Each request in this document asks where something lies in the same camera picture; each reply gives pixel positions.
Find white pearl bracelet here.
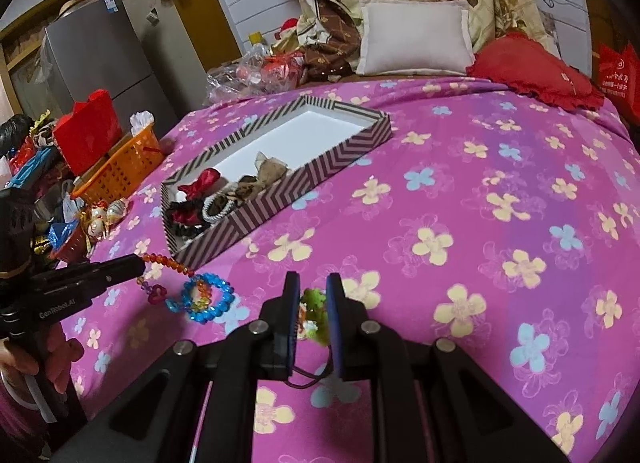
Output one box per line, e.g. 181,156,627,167
201,193,241,224

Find orange plastic basket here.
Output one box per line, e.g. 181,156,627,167
70,123,166,206

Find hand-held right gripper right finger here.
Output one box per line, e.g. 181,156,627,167
326,272,571,463

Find brown wooden door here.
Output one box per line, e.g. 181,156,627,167
187,0,243,71

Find red plush toy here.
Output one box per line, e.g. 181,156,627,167
272,17,301,51

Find orange bead bracelet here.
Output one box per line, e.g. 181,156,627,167
137,252,198,305

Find clear plastic bags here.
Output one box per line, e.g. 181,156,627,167
202,40,273,106

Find red frilled cushion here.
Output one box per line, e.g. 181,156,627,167
466,33,606,111

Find small red plastic basket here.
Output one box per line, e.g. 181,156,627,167
47,226,93,264

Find pink floral bedsheet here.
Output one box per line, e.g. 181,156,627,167
55,76,640,463

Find wooden cabinet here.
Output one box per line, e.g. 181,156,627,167
0,18,51,109

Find leopard print bow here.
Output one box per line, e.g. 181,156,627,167
235,174,273,204

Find person's left forearm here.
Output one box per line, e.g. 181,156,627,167
0,368,51,449

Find red gift box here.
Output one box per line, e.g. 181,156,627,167
52,89,123,176

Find green hair tie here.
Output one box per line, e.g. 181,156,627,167
287,288,333,390

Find cellophane wrapped white ornament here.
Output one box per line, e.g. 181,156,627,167
105,198,128,224
87,208,108,239

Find white plastic bag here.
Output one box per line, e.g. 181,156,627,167
129,110,157,136

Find black red scrunchie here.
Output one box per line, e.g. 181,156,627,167
166,199,213,239

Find straw hat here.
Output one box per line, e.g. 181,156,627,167
56,0,88,19

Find blue fabric pouch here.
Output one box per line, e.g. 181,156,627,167
7,146,61,186

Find grey refrigerator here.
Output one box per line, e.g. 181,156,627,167
42,0,178,136

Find person's left hand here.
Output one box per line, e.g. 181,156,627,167
0,335,86,396

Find white pillow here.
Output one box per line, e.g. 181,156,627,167
356,0,477,76

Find striped cardboard box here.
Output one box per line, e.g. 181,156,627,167
160,96,393,269

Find beige fabric bow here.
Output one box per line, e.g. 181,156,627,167
252,152,293,189

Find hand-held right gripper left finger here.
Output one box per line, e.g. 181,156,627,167
50,270,303,463

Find red shopping bags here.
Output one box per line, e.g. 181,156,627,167
592,42,640,131

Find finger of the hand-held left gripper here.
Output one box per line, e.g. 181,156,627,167
35,253,147,295

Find red white wrapped sweets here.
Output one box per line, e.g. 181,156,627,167
237,50,306,91

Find blue plastic wrapper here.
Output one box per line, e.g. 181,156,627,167
47,220,81,246

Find blue bead bracelet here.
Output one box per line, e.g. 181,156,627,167
167,274,237,325

